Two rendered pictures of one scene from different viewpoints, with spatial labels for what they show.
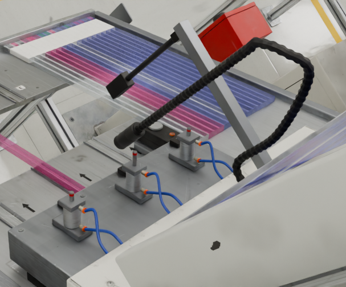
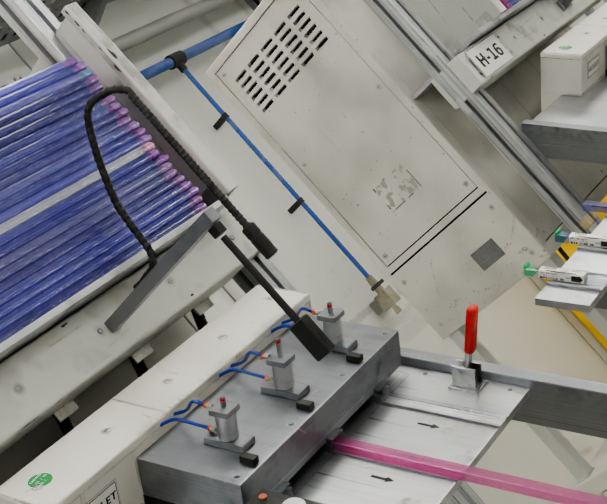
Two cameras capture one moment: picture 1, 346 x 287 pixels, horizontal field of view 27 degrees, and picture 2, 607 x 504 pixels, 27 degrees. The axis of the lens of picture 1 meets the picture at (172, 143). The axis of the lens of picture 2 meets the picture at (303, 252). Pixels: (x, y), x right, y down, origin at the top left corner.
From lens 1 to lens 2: 2.00 m
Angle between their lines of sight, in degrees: 124
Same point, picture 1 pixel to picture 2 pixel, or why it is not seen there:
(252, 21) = not seen: outside the picture
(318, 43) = not seen: outside the picture
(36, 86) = not seen: outside the picture
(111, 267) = (274, 307)
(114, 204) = (302, 375)
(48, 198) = (412, 441)
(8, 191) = (468, 436)
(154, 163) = (271, 429)
